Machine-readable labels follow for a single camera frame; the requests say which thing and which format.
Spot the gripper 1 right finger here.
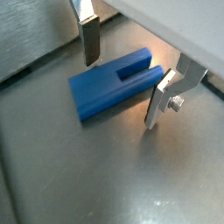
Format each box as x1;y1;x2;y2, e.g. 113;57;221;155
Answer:
144;53;207;130

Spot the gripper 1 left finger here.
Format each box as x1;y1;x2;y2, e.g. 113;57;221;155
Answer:
69;0;100;67

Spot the blue square-circle object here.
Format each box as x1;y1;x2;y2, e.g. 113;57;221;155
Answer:
68;48;164;121

